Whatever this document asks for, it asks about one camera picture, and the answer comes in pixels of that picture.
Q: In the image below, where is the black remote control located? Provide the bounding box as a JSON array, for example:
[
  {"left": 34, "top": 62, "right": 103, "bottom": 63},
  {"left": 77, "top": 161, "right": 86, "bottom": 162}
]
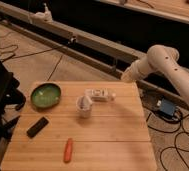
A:
[{"left": 27, "top": 117, "right": 49, "bottom": 138}]

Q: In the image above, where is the green bowl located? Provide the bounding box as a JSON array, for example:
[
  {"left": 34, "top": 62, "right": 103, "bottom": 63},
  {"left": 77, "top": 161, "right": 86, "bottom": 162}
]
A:
[{"left": 30, "top": 83, "right": 61, "bottom": 109}]

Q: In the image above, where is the orange carrot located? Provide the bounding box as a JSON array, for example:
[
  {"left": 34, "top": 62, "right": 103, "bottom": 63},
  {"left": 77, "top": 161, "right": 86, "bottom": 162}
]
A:
[{"left": 63, "top": 138, "right": 73, "bottom": 163}]

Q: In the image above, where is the metal floor rail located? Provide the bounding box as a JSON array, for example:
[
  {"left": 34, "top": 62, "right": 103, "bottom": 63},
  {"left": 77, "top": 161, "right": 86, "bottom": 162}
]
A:
[{"left": 0, "top": 0, "right": 189, "bottom": 81}]

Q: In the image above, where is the black floor cable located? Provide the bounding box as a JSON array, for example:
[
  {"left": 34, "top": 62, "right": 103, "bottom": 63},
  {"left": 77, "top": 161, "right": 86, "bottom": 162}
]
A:
[{"left": 145, "top": 108, "right": 189, "bottom": 171}]

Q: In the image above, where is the white rectangular box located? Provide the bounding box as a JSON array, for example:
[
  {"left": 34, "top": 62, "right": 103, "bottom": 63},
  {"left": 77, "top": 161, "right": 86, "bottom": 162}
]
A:
[{"left": 85, "top": 89, "right": 116, "bottom": 101}]

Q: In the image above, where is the white object on rail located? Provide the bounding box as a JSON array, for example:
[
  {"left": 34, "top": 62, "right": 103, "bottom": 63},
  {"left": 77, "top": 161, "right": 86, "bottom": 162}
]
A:
[{"left": 33, "top": 4, "right": 53, "bottom": 22}]

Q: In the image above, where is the blue electronic box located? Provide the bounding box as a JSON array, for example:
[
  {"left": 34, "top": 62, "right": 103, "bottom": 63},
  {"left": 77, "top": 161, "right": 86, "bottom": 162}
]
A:
[{"left": 157, "top": 99, "right": 176, "bottom": 117}]

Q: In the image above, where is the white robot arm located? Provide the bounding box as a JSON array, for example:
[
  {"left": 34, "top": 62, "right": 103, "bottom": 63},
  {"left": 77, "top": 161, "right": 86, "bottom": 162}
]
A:
[{"left": 121, "top": 45, "right": 189, "bottom": 106}]

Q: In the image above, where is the white cup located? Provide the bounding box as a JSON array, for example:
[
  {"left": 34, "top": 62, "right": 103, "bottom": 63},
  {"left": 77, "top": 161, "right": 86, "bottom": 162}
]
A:
[{"left": 76, "top": 95, "right": 93, "bottom": 118}]

